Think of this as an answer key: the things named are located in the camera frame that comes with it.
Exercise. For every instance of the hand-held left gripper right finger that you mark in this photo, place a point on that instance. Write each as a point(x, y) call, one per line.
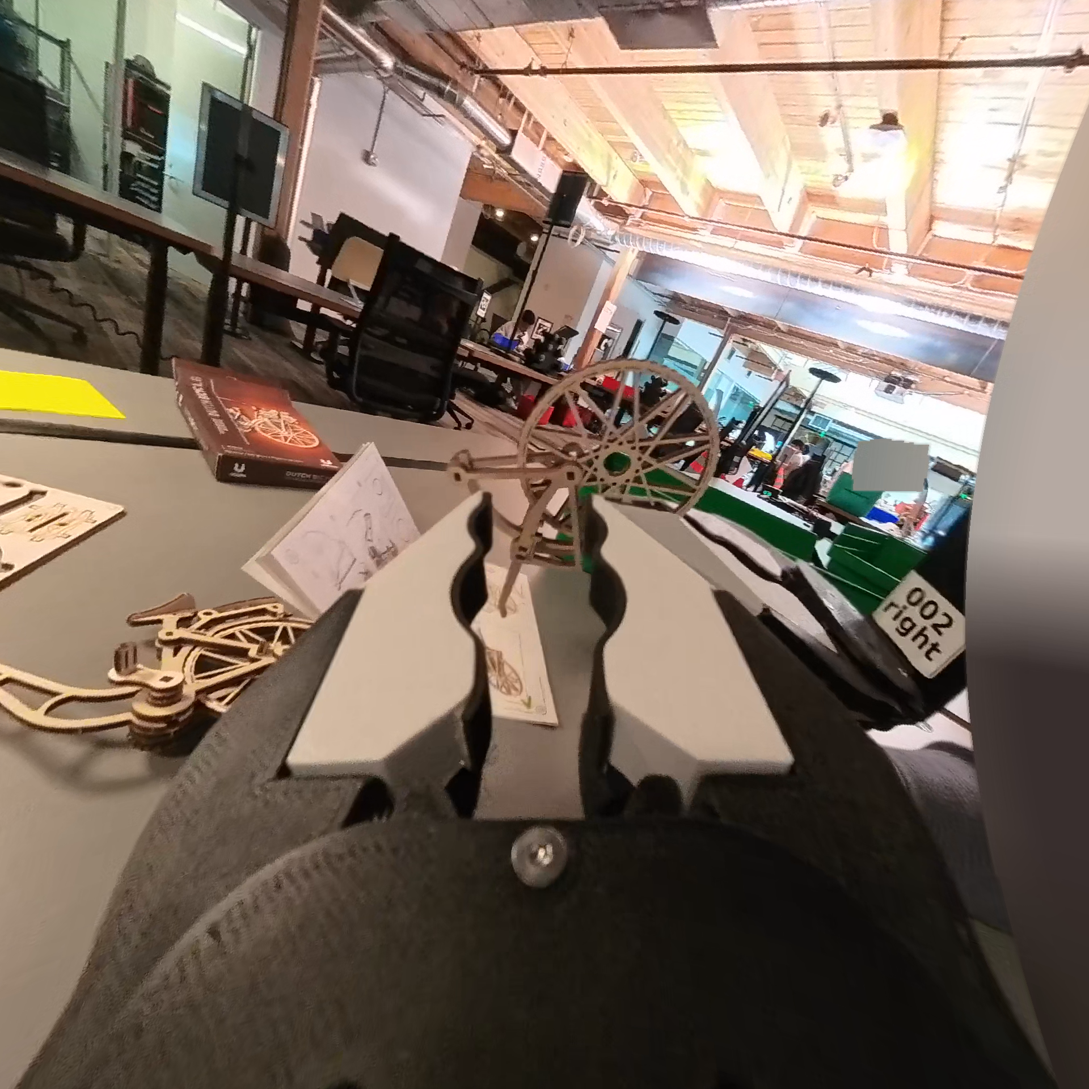
point(698, 681)

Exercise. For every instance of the wooden bicycle frame model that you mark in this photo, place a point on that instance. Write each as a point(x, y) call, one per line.
point(196, 651)

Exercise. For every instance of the green plastic bin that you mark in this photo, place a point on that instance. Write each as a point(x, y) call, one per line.
point(859, 553)

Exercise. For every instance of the black mesh office chair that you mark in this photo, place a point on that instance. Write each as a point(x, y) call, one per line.
point(408, 340)

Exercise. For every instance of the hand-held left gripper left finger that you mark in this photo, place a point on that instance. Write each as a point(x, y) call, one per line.
point(374, 681)

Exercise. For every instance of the wooden spoked wheel assembly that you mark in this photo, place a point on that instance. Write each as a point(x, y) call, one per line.
point(617, 464)

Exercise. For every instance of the dark wooden desk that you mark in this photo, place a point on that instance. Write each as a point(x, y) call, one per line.
point(93, 204)

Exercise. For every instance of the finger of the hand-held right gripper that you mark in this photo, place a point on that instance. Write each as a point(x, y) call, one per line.
point(744, 553)

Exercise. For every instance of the yellow paper sheet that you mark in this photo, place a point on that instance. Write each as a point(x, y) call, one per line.
point(47, 393)

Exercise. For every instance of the white instruction booklet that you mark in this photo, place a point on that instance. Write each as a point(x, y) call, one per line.
point(349, 527)

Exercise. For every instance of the brown model kit box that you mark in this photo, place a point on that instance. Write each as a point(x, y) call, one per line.
point(247, 421)

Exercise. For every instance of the wooden laser-cut parts sheet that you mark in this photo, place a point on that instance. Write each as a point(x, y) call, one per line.
point(51, 519)

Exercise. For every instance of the black ceiling speaker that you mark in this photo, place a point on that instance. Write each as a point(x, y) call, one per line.
point(567, 196)

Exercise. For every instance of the monitor on stand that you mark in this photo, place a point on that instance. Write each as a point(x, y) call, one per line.
point(242, 153)

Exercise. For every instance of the dark storage shelf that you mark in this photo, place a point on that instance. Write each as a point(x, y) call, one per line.
point(143, 136)

